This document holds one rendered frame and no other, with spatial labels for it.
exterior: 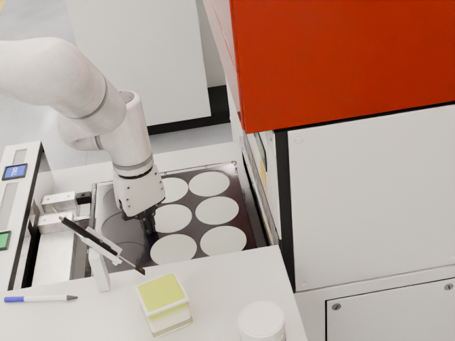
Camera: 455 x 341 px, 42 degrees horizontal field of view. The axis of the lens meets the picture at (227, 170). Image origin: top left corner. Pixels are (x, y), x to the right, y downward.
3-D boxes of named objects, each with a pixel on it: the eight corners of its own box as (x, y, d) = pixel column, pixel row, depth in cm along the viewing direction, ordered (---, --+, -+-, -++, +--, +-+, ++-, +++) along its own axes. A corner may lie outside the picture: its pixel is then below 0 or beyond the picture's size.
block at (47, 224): (75, 220, 142) (72, 210, 140) (74, 229, 139) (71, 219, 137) (42, 225, 141) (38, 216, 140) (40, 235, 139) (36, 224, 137)
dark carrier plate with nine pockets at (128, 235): (233, 165, 151) (233, 164, 151) (258, 258, 123) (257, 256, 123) (99, 187, 149) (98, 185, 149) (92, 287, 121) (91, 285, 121)
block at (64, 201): (78, 199, 148) (74, 190, 147) (76, 208, 145) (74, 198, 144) (45, 204, 148) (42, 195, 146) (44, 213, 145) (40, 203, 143)
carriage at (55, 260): (80, 206, 151) (78, 197, 149) (70, 316, 121) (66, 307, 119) (49, 212, 150) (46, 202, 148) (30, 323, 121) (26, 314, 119)
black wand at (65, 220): (56, 221, 100) (61, 217, 100) (57, 216, 101) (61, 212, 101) (142, 277, 110) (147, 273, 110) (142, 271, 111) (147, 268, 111)
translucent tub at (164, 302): (180, 296, 107) (174, 269, 103) (195, 325, 101) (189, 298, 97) (140, 311, 105) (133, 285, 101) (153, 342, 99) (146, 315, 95)
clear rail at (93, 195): (97, 186, 151) (96, 181, 150) (90, 295, 120) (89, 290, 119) (92, 187, 150) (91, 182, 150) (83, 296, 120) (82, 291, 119)
